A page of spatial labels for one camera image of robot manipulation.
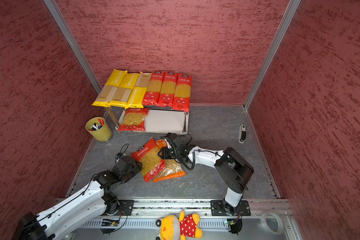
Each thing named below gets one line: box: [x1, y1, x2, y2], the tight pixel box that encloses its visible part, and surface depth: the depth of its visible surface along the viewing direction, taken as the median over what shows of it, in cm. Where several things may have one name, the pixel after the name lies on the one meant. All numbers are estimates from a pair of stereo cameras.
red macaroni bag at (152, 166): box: [131, 137, 166, 183], surface depth 87 cm
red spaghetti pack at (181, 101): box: [172, 73, 193, 113], surface depth 77 cm
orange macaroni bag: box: [152, 139, 186, 183], surface depth 85 cm
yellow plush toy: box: [156, 210, 203, 240], surface depth 66 cm
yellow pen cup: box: [85, 116, 112, 142], surface depth 96 cm
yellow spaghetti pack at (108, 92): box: [91, 69, 128, 108], surface depth 79 cm
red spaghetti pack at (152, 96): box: [142, 70, 165, 107], surface depth 79 cm
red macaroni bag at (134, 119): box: [118, 107, 149, 131], surface depth 100 cm
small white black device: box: [239, 123, 247, 144], surface depth 102 cm
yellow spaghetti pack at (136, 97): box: [125, 71, 152, 109], surface depth 78 cm
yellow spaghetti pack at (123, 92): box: [109, 73, 140, 108], surface depth 79 cm
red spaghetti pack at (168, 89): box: [157, 71, 179, 108], surface depth 79 cm
